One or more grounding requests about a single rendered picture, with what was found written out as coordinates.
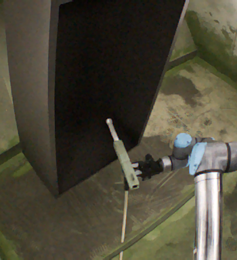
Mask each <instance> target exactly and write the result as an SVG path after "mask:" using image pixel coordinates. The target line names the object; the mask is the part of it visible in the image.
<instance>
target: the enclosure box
mask: <svg viewBox="0 0 237 260"><path fill-rule="evenodd" d="M188 3H189V0H4V14H5V15H4V16H5V34H6V36H5V37H6V43H7V60H8V65H9V66H8V68H9V79H10V85H11V91H12V99H13V100H12V102H13V105H14V112H15V118H16V123H17V130H18V135H19V138H20V146H21V150H22V153H23V154H24V155H25V157H26V159H27V161H28V162H29V163H30V164H31V166H32V168H33V169H34V170H35V172H36V174H37V175H38V176H39V177H40V179H41V180H42V182H43V183H44V184H45V186H46V187H47V189H48V190H49V191H50V192H51V194H52V195H53V197H54V198H55V199H57V198H59V196H62V195H63V194H64V193H67V192H68V191H70V190H71V189H73V188H74V187H76V186H77V185H80V184H81V183H82V182H84V181H85V180H86V179H88V178H90V177H92V176H94V175H95V174H96V173H98V172H100V171H101V170H102V169H104V168H106V167H107V166H108V165H111V164H112V163H114V162H115V161H116V160H118V157H117V155H116V151H115V149H114V138H113V135H112V132H110V129H109V126H108V125H107V123H106V120H107V119H108V118H110V119H112V124H113V126H114V129H115V131H116V134H117V136H118V140H121V141H122V143H123V145H124V147H125V150H126V151H127V153H128V152H130V151H131V150H132V149H134V148H136V147H137V146H139V143H140V142H141V139H142V137H143V135H144V131H145V130H146V126H147V124H148V120H149V118H150V115H151V113H152V110H153V107H154V105H155V102H156V99H157V95H158V92H159V90H160V86H161V85H162V82H163V78H164V75H165V73H166V70H167V66H168V64H169V60H170V58H171V54H172V52H173V48H174V46H175V42H176V40H177V37H178V33H179V30H180V28H181V24H182V22H183V20H184V19H183V18H184V15H185V13H186V9H187V6H188Z"/></svg>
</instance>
